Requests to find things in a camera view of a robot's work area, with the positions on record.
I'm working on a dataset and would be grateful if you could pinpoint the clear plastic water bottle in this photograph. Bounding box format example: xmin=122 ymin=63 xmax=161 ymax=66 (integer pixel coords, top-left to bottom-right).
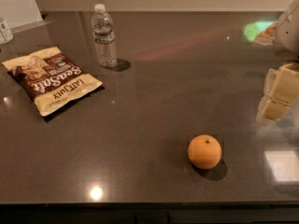
xmin=92 ymin=4 xmax=117 ymax=67

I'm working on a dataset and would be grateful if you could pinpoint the sea salt chips bag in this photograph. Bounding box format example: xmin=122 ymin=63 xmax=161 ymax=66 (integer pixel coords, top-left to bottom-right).
xmin=2 ymin=47 xmax=102 ymax=117

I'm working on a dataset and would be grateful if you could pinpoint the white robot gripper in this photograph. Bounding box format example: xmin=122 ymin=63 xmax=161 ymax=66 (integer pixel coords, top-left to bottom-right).
xmin=256 ymin=0 xmax=299 ymax=125

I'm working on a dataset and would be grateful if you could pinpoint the white container with label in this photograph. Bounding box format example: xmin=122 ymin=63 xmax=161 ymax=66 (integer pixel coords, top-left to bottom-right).
xmin=0 ymin=17 xmax=14 ymax=45

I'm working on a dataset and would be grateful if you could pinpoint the white leaning board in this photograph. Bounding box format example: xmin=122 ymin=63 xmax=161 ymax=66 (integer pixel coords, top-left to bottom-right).
xmin=0 ymin=0 xmax=42 ymax=28

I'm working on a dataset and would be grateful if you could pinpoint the orange fruit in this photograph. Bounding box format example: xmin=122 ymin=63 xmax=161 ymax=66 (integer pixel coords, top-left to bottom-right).
xmin=188 ymin=134 xmax=221 ymax=170

